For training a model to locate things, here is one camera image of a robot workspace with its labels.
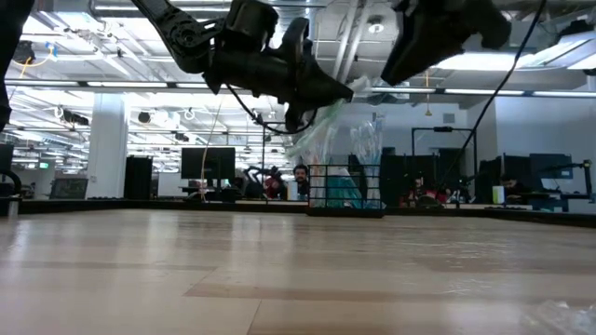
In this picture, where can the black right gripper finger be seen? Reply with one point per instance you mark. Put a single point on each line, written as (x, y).
(410, 58)

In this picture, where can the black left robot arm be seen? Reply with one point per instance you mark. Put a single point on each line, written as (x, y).
(195, 32)

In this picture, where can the black aluminium table frame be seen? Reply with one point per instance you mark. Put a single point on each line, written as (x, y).
(56, 206)

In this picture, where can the dark laptop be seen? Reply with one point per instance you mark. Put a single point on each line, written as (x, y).
(68, 188)

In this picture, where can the black monitor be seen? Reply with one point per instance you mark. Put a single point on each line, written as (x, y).
(208, 163)

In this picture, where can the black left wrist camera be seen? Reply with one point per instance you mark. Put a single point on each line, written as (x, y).
(295, 39)

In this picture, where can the blue monitor on arm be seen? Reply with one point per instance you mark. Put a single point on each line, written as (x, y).
(551, 165)

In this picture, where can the white green cup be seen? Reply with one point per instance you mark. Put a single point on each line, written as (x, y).
(498, 194)

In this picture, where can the long ceiling light bar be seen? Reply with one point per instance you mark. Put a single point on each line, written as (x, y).
(125, 84)

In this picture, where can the black cabinet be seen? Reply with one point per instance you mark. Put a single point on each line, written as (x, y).
(138, 179)

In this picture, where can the white pillar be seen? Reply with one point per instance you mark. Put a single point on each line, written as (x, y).
(107, 149)

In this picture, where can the black rig frame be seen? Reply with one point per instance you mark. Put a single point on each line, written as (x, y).
(442, 129)
(263, 153)

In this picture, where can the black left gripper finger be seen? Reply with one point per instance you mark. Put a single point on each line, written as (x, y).
(326, 86)
(295, 116)

